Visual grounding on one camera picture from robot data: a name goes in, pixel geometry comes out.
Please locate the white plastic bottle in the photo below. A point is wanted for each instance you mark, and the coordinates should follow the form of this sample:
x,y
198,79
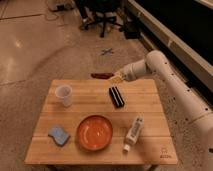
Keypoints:
x,y
133,134

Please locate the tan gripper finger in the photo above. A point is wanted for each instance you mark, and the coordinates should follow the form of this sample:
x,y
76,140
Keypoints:
x,y
118,73
116,79

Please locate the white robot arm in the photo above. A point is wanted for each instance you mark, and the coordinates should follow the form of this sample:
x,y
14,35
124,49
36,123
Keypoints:
x,y
200,114

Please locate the blue sponge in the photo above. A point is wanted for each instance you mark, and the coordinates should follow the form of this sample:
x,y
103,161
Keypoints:
x,y
59,135

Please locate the black office chair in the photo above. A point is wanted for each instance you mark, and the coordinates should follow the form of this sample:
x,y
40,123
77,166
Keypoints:
x,y
93,12

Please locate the wooden table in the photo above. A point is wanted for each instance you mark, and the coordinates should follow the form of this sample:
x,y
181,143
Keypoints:
x,y
91,97

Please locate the white ceramic cup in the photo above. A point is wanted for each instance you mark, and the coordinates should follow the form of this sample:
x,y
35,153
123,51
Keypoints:
x,y
64,94

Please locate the orange bowl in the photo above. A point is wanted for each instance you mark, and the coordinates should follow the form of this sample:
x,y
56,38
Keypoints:
x,y
94,133

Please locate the black striped block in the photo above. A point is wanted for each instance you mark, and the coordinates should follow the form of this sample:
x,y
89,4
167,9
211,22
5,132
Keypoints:
x,y
116,97

